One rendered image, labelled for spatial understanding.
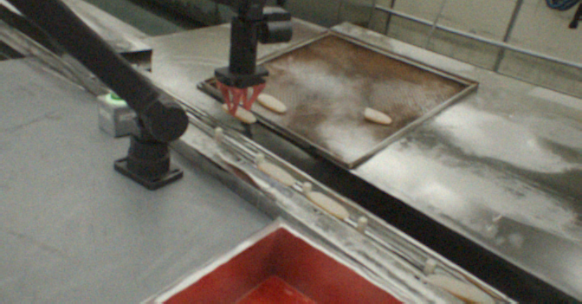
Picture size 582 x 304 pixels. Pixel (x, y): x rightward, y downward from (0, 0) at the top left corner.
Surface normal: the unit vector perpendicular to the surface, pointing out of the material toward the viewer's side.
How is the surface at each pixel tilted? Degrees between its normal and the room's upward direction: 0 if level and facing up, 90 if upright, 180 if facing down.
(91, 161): 0
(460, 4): 90
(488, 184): 10
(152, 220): 0
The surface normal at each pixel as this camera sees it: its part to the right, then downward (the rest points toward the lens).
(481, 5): -0.70, 0.24
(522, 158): 0.00, -0.83
